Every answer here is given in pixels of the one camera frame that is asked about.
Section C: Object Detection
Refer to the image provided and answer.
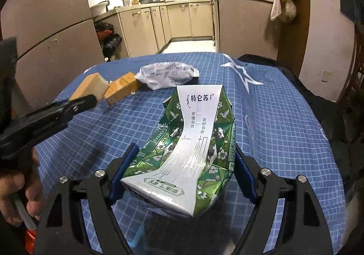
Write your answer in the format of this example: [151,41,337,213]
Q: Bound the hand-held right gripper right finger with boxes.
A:
[233,144,333,255]

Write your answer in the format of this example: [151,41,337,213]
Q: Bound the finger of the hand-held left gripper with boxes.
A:
[0,94,97,159]

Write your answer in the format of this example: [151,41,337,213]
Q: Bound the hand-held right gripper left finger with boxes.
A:
[33,143,140,255]

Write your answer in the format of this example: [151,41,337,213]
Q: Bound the tan cardboard packet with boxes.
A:
[70,72,110,101]

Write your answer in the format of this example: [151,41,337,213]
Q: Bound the green and white milk carton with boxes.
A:
[121,84,237,218]

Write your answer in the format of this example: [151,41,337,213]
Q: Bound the black trash bag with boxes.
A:
[101,34,123,60]
[94,20,114,34]

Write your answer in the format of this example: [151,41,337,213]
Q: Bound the person's left hand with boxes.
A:
[0,148,47,227]

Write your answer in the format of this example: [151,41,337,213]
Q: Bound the blue checked tablecloth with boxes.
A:
[33,52,346,255]

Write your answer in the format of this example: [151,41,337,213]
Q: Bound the brown refrigerator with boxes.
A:
[0,0,106,108]

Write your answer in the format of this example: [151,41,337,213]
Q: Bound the yellow cardboard box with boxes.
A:
[104,72,142,106]

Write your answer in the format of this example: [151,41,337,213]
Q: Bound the crumpled white plastic wrapper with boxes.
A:
[135,62,200,90]

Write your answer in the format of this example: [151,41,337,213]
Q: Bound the red plastic bag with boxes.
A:
[97,30,113,42]

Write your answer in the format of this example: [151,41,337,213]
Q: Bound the grey plastic basin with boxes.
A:
[89,1,110,17]

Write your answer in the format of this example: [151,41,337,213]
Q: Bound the beige kitchen cabinets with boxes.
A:
[94,0,282,61]

